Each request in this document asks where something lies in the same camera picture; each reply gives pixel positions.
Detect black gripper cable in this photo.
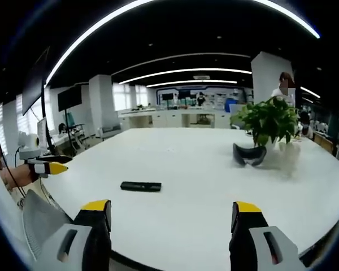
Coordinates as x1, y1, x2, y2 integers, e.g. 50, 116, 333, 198
14, 146, 28, 199

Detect blue chair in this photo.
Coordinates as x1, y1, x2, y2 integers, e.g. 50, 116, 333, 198
224, 98, 238, 113

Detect long white counter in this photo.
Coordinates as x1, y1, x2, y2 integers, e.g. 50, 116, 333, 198
118, 108, 233, 130

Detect straight ceiling light strip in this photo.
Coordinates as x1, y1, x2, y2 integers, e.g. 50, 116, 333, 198
118, 67, 253, 85
146, 79, 238, 88

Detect black headset goggles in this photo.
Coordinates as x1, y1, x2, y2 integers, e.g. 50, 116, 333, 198
232, 142, 268, 168

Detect green potted plant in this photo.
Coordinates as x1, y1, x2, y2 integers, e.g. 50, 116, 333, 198
229, 95, 301, 155

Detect large dark monitor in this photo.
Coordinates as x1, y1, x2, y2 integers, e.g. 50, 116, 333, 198
21, 46, 51, 117

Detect black screen on stand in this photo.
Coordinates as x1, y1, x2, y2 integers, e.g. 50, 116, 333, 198
56, 84, 83, 156

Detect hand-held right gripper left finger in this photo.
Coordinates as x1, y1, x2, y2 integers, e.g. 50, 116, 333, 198
41, 199, 113, 271

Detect curved ceiling light strip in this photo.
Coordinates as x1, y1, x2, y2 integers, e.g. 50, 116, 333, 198
44, 0, 321, 86

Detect grey mesh office chair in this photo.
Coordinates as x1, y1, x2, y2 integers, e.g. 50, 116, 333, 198
21, 189, 74, 263

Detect black remote control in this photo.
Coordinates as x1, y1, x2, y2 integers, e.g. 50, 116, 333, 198
120, 181, 162, 193

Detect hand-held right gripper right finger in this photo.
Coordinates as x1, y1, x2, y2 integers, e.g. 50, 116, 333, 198
228, 200, 307, 271

